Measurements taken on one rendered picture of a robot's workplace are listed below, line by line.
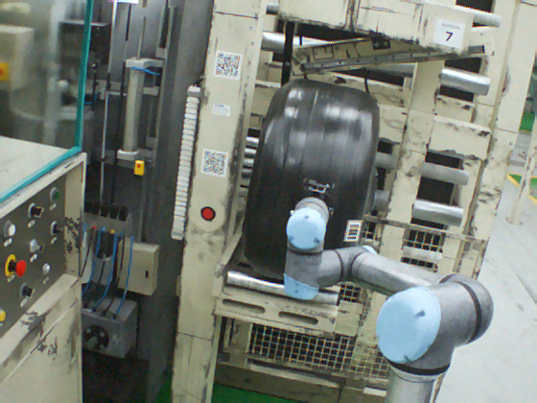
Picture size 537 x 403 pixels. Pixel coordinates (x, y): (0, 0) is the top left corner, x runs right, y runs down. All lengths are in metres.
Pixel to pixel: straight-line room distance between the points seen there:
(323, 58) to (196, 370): 1.13
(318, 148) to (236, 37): 0.39
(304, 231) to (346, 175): 0.39
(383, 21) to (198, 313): 1.09
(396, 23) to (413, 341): 1.23
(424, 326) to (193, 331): 1.26
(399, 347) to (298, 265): 0.39
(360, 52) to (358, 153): 0.58
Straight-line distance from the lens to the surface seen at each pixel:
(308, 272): 1.37
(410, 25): 2.05
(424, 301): 1.04
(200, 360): 2.23
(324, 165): 1.67
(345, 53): 2.19
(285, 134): 1.70
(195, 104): 1.90
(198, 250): 2.03
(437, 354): 1.07
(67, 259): 1.88
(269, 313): 1.96
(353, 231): 1.71
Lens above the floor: 1.82
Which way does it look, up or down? 21 degrees down
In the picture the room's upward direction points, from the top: 9 degrees clockwise
